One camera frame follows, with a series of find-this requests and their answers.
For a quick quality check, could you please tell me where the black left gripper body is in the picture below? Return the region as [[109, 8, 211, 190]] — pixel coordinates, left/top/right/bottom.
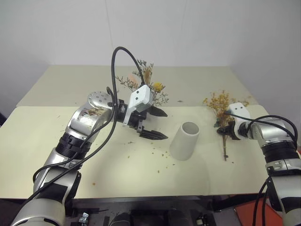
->
[[128, 110, 151, 137]]

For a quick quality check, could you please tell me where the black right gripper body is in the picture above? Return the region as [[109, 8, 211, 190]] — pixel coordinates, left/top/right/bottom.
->
[[225, 121, 241, 141]]

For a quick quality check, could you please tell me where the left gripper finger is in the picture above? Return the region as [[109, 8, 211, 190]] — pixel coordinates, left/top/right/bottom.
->
[[148, 105, 168, 118], [138, 129, 169, 141]]

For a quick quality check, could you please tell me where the yellow dried flower bouquet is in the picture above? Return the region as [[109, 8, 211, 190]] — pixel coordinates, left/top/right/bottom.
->
[[203, 90, 251, 162]]

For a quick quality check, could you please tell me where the mixed dried flower bouquet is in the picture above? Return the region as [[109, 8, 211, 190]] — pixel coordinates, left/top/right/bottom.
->
[[115, 59, 170, 108]]

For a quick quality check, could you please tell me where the white cylindrical vase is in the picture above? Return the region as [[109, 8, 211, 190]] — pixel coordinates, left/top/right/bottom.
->
[[169, 121, 200, 161]]

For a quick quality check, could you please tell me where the orange red panel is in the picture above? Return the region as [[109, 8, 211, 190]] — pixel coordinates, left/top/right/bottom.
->
[[234, 199, 286, 226]]

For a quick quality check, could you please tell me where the dark rounded shape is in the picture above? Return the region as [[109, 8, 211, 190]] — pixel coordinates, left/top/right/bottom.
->
[[110, 211, 133, 226]]

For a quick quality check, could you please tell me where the small silver metal clamp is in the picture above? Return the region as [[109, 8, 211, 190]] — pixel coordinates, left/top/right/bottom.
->
[[79, 211, 90, 225]]

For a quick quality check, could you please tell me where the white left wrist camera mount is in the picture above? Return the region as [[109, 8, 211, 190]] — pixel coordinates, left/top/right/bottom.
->
[[122, 85, 155, 127]]

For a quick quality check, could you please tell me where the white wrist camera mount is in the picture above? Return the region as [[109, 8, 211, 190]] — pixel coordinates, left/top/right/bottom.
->
[[122, 85, 155, 127], [228, 102, 251, 129]]

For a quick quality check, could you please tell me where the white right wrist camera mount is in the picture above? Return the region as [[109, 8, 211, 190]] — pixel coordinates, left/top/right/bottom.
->
[[228, 102, 251, 129]]

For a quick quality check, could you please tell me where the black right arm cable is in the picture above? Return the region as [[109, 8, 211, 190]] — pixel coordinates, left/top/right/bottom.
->
[[224, 110, 299, 151]]

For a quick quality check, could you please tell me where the black table frame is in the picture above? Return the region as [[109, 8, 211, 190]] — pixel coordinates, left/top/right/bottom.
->
[[68, 194, 268, 226]]

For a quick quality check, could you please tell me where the thin black cable bundle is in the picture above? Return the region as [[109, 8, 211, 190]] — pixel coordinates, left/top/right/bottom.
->
[[251, 176, 271, 226]]

